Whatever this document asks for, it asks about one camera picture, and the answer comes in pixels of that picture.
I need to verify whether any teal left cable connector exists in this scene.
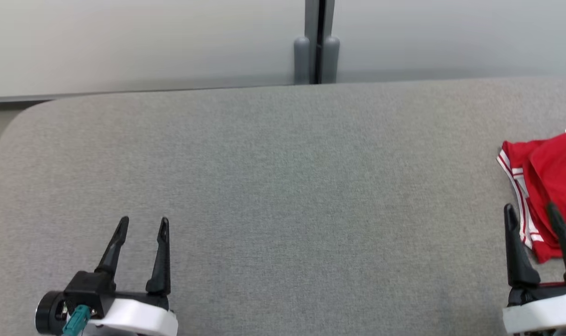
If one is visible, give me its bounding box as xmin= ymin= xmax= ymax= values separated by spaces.
xmin=61 ymin=305 xmax=91 ymax=336

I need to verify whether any red polo shirt white collar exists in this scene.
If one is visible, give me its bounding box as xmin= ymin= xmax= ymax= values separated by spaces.
xmin=496 ymin=128 xmax=566 ymax=264

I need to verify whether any grey partition base rail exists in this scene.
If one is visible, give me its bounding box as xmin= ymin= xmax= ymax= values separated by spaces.
xmin=0 ymin=85 xmax=296 ymax=104

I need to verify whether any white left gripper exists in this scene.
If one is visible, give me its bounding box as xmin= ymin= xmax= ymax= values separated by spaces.
xmin=84 ymin=216 xmax=179 ymax=336

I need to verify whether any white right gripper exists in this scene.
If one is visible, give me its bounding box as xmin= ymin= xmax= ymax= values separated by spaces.
xmin=502 ymin=202 xmax=566 ymax=335

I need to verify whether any grey partition post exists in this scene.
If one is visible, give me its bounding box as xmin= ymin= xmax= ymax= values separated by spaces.
xmin=293 ymin=0 xmax=341 ymax=85

